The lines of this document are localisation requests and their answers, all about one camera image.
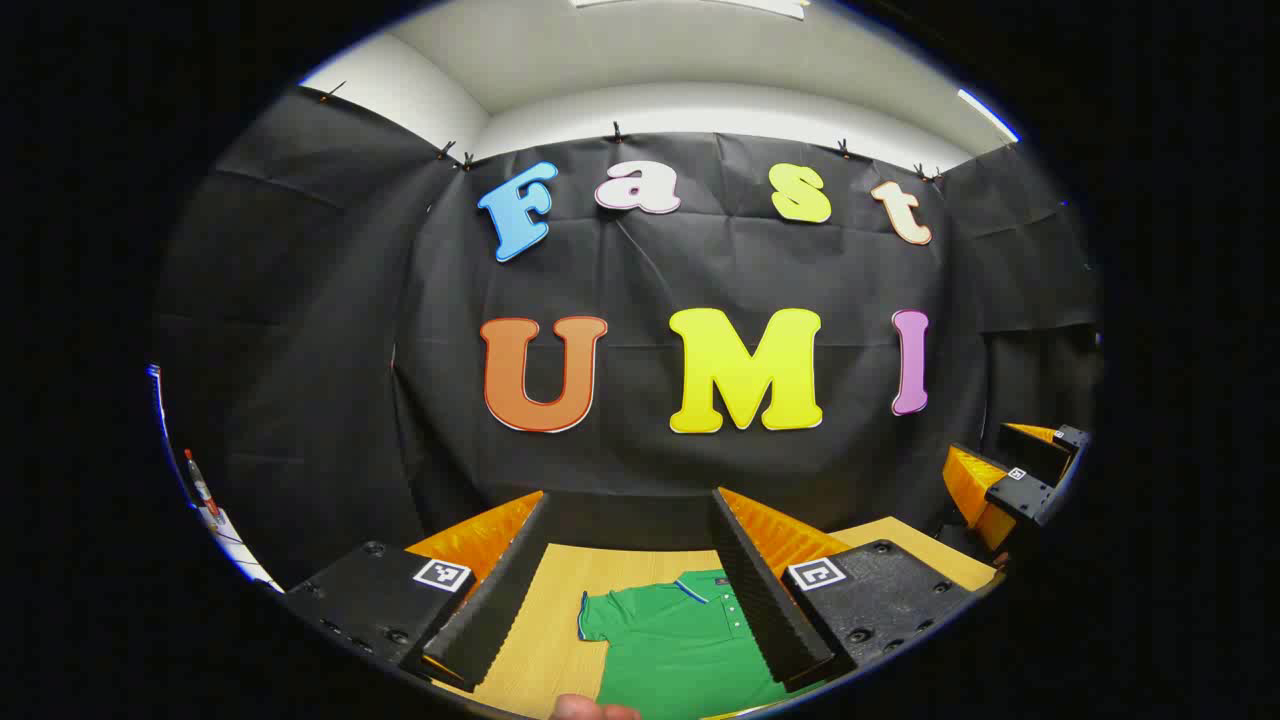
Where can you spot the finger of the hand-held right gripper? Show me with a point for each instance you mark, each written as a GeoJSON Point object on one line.
{"type": "Point", "coordinates": [975, 490]}
{"type": "Point", "coordinates": [1035, 452]}

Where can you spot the row of black cloth clips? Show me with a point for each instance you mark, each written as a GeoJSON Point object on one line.
{"type": "Point", "coordinates": [617, 131]}

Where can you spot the green T-shirt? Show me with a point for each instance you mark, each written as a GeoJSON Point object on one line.
{"type": "Point", "coordinates": [670, 650]}

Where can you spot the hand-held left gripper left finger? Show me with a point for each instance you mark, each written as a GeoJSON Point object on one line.
{"type": "Point", "coordinates": [490, 600]}

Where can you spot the red and white bottle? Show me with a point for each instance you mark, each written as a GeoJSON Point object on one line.
{"type": "Point", "coordinates": [200, 485]}

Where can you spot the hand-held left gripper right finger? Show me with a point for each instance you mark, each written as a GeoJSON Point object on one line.
{"type": "Point", "coordinates": [770, 610]}

